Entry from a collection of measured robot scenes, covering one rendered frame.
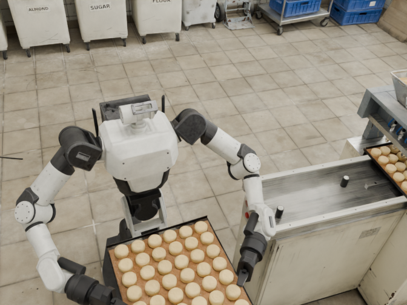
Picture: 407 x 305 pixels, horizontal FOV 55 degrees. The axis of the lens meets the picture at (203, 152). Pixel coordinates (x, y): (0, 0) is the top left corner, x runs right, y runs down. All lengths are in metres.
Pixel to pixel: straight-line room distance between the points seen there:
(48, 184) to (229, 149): 0.67
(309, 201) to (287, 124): 1.90
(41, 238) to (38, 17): 3.37
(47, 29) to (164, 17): 1.28
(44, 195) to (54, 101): 2.59
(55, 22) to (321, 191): 3.45
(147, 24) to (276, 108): 1.83
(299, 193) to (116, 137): 0.96
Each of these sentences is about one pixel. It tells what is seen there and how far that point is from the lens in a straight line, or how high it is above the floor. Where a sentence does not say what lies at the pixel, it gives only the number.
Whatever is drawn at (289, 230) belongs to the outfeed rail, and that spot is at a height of 0.88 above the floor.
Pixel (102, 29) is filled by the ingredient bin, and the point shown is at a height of 0.25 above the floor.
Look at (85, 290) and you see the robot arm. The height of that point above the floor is 1.04.
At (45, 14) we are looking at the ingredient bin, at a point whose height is 0.48.
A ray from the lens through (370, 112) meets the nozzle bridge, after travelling 2.25.
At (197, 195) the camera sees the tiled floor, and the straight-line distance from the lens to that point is 2.98.
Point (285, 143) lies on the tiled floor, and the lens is 3.54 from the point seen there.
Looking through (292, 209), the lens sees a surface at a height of 0.84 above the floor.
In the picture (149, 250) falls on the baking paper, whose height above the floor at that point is 1.00.
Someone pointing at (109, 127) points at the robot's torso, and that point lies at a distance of 1.46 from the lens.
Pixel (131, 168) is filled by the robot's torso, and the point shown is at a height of 1.24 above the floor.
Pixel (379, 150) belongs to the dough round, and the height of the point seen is 0.92.
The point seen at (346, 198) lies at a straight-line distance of 2.02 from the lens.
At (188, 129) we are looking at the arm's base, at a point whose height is 1.31.
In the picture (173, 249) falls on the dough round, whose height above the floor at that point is 1.02.
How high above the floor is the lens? 2.24
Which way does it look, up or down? 42 degrees down
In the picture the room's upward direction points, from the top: 4 degrees clockwise
